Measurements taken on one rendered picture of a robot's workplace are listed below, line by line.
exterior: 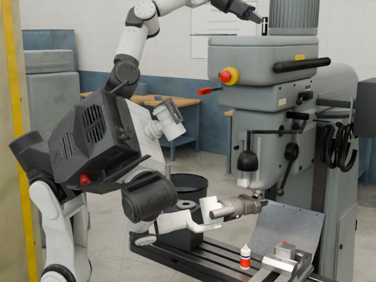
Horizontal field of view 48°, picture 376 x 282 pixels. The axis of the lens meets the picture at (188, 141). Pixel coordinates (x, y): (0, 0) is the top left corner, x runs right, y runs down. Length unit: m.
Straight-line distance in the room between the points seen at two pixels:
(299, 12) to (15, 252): 2.34
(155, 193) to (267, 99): 0.52
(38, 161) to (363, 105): 1.19
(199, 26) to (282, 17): 5.24
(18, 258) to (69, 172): 1.89
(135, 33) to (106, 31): 6.86
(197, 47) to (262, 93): 5.51
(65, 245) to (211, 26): 5.57
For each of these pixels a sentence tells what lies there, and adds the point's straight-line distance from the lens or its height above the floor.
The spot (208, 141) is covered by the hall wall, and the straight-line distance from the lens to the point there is 7.04.
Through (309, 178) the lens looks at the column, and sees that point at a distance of 2.04.
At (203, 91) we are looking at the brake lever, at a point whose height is 1.70.
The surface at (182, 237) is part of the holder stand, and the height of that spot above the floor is 1.00.
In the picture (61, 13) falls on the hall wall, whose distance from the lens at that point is 9.46.
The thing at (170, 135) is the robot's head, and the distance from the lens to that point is 1.34.
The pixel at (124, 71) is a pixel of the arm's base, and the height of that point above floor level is 1.78.
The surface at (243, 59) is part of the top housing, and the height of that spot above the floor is 1.82.
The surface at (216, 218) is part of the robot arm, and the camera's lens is 1.56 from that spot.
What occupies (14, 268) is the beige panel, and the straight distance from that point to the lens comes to 3.18.
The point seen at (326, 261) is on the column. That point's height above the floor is 0.85.
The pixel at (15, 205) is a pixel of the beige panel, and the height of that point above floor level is 0.81.
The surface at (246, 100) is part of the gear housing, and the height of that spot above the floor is 1.66.
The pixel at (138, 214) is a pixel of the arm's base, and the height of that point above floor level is 1.39.
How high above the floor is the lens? 1.89
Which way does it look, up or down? 14 degrees down
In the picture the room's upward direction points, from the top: straight up
